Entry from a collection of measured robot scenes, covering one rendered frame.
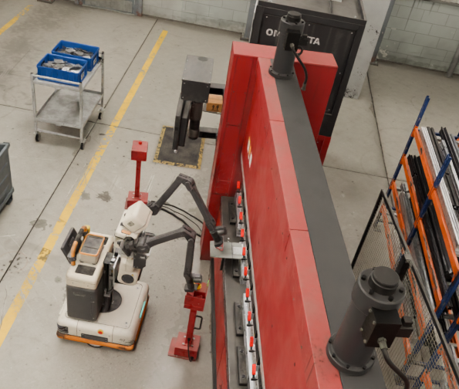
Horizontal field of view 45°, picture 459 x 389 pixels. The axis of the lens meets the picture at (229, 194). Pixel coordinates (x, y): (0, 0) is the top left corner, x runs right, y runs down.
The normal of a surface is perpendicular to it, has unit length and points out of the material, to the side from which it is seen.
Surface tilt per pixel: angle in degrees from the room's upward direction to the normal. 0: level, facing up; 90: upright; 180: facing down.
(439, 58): 90
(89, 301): 90
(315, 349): 0
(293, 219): 0
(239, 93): 90
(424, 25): 90
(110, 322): 0
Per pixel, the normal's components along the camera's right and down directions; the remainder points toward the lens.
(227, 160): 0.04, 0.62
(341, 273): 0.15, -0.77
